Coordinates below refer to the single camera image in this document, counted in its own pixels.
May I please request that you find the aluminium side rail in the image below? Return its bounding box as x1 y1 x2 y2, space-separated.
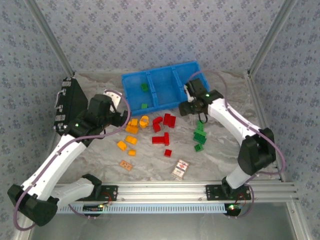
246 70 287 182

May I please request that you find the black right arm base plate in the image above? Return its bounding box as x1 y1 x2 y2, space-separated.
205 184 252 201

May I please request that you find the aluminium frame post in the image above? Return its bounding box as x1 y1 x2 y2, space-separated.
246 0 300 76
23 0 76 77

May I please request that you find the large green lego brick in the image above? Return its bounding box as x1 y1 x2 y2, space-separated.
193 133 208 145

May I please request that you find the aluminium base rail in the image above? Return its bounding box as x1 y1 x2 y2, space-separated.
51 181 300 203

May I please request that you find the large red lego block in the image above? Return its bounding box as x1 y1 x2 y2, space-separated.
163 113 177 129

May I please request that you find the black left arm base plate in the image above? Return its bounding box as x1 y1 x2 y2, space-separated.
96 184 119 202

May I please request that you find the circuit board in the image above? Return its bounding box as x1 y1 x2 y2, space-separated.
82 204 105 212
224 203 243 215

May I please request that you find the playing card box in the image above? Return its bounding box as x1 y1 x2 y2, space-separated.
171 158 190 180

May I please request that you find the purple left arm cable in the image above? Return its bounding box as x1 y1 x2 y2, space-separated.
12 89 132 232

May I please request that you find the slotted light blue cable duct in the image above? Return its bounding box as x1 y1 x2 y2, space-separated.
56 202 229 215

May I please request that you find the left circuit board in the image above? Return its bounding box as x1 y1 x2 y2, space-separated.
82 204 105 212

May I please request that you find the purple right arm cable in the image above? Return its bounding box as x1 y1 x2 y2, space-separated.
187 69 287 219

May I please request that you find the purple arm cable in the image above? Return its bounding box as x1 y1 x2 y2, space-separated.
12 89 132 232
187 69 287 219

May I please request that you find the orange flat card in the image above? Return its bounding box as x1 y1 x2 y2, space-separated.
119 160 134 171

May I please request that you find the black case with metal handles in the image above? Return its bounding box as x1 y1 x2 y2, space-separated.
53 76 89 137

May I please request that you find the blue three-compartment plastic bin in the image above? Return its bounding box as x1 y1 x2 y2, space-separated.
121 60 210 112

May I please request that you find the right circuit board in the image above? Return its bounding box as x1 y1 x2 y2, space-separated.
224 203 243 215

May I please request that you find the orange lego ring piece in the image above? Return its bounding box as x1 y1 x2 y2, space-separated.
139 115 150 129

